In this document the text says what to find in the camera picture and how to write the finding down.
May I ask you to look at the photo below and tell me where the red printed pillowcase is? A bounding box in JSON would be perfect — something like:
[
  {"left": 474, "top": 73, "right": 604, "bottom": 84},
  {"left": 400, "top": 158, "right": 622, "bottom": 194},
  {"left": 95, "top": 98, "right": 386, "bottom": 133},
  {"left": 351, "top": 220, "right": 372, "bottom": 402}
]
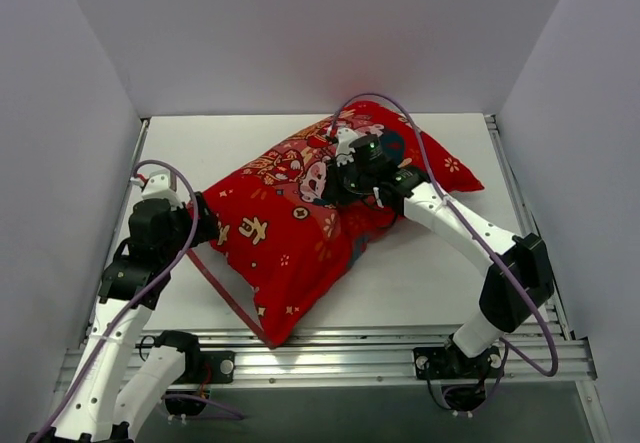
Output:
[{"left": 189, "top": 100, "right": 484, "bottom": 348}]

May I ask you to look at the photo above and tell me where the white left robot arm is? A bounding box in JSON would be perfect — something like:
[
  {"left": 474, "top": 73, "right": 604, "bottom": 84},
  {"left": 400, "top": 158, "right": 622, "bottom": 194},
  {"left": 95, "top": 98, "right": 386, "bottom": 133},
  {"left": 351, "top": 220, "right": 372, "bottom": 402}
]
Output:
[{"left": 27, "top": 192, "right": 218, "bottom": 442}]

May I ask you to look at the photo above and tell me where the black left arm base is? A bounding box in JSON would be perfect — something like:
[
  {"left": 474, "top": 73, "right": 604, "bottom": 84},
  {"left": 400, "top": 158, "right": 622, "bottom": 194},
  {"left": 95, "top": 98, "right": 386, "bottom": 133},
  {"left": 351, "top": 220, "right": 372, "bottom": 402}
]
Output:
[{"left": 176, "top": 350, "right": 236, "bottom": 386}]

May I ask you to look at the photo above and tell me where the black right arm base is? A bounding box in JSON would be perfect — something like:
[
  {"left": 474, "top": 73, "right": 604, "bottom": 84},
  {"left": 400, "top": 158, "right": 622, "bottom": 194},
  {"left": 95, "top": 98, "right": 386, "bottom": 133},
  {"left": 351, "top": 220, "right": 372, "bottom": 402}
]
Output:
[{"left": 412, "top": 346, "right": 502, "bottom": 381}]

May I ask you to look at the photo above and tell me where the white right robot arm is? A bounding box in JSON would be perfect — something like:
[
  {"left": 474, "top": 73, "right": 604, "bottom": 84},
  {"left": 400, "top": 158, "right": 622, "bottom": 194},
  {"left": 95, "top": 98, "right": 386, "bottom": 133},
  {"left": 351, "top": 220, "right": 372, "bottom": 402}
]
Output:
[{"left": 323, "top": 128, "right": 554, "bottom": 376}]

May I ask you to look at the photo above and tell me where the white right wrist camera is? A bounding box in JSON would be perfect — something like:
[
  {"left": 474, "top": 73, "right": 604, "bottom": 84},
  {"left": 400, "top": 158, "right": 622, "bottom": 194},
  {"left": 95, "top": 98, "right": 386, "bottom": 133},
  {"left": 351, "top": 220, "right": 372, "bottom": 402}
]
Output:
[{"left": 335, "top": 127, "right": 359, "bottom": 167}]

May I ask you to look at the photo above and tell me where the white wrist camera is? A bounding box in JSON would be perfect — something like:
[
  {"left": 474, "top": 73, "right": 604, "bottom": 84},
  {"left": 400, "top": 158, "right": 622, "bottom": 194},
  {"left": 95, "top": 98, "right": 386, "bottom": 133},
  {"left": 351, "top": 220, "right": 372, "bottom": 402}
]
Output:
[
  {"left": 141, "top": 171, "right": 180, "bottom": 207},
  {"left": 335, "top": 127, "right": 359, "bottom": 167}
]

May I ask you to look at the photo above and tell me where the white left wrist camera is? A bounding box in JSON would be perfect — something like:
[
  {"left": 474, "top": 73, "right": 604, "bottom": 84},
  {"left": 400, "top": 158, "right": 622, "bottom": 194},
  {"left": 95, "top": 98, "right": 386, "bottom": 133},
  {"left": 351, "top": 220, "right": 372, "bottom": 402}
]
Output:
[{"left": 141, "top": 171, "right": 180, "bottom": 207}]

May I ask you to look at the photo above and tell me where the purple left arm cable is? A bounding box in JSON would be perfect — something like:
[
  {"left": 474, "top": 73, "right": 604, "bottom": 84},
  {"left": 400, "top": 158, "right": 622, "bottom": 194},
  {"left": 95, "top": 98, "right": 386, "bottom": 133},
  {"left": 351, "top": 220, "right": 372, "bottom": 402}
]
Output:
[{"left": 34, "top": 159, "right": 201, "bottom": 434}]

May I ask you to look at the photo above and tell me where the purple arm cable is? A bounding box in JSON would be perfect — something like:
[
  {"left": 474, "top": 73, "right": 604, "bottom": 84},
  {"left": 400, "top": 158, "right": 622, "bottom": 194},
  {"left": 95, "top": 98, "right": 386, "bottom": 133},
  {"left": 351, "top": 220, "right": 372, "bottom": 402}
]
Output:
[
  {"left": 329, "top": 92, "right": 560, "bottom": 377},
  {"left": 34, "top": 159, "right": 201, "bottom": 434}
]

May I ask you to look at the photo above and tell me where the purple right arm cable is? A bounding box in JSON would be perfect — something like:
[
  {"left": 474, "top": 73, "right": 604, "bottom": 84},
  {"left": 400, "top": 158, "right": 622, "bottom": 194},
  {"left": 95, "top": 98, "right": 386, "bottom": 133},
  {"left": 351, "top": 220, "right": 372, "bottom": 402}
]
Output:
[{"left": 329, "top": 92, "right": 560, "bottom": 377}]

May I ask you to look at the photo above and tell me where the aluminium side rail left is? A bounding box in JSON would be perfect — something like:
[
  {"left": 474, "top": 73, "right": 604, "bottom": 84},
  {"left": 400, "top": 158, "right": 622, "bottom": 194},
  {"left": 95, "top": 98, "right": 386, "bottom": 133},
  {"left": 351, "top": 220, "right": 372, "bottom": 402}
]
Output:
[{"left": 73, "top": 117, "right": 150, "bottom": 347}]

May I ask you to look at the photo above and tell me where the aluminium side rail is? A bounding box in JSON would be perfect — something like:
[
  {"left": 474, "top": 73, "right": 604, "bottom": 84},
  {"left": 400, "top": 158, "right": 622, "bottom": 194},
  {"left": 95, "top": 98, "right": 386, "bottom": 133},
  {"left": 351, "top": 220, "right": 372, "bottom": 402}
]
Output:
[
  {"left": 480, "top": 115, "right": 575, "bottom": 340},
  {"left": 73, "top": 117, "right": 150, "bottom": 347}
]

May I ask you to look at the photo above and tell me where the aluminium side rail right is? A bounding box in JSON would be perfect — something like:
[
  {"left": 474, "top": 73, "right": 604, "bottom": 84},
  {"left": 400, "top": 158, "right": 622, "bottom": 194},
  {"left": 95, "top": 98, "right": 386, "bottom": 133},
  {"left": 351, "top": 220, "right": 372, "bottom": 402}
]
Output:
[{"left": 480, "top": 115, "right": 575, "bottom": 340}]

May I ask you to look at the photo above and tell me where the aluminium front mounting rail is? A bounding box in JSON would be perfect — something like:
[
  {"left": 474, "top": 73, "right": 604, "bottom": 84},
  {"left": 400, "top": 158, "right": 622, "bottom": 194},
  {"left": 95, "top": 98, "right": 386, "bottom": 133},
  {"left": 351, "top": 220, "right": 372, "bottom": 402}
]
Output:
[{"left": 171, "top": 322, "right": 597, "bottom": 389}]

